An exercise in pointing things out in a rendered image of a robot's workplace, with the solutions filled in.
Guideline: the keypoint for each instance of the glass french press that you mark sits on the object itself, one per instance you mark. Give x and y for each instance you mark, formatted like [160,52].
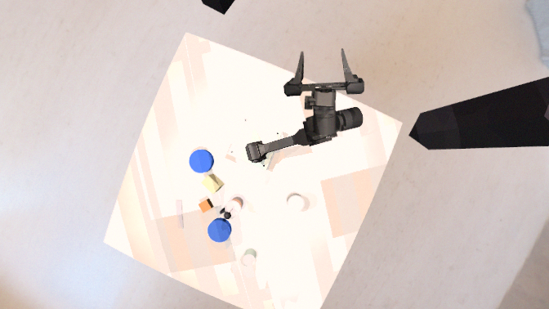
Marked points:
[234,206]

